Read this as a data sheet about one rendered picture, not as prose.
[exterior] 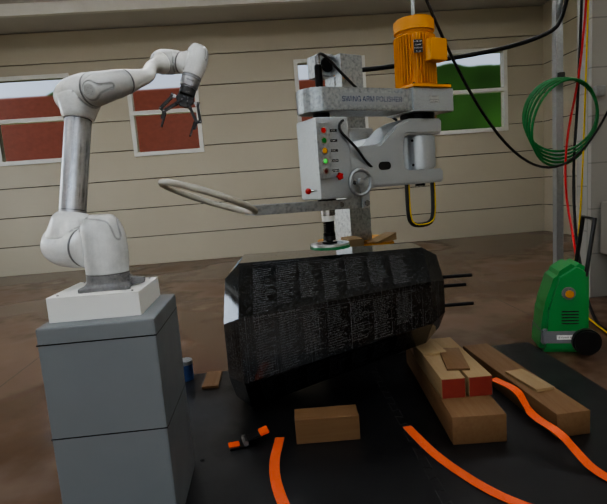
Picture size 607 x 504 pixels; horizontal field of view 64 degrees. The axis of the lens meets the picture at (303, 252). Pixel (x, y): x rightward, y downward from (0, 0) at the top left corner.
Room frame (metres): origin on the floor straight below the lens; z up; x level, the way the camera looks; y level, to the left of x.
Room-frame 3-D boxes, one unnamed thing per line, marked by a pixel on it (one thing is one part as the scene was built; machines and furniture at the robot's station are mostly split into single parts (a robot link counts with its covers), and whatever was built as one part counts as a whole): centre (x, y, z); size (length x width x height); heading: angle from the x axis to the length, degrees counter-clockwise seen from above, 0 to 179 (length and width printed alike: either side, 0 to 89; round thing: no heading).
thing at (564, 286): (3.15, -1.70, 0.43); 0.35 x 0.35 x 0.87; 78
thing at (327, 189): (2.71, -0.22, 1.32); 0.36 x 0.22 x 0.45; 117
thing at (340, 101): (2.84, -0.46, 1.62); 0.96 x 0.25 x 0.17; 117
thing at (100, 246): (1.83, 0.74, 1.05); 0.18 x 0.16 x 0.22; 61
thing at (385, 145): (2.85, -0.51, 1.30); 0.74 x 0.23 x 0.49; 117
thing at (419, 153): (2.98, -0.74, 1.34); 0.19 x 0.19 x 0.20
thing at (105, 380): (1.82, 0.74, 0.40); 0.50 x 0.50 x 0.80; 4
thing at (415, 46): (2.97, -0.75, 1.90); 0.31 x 0.28 x 0.40; 27
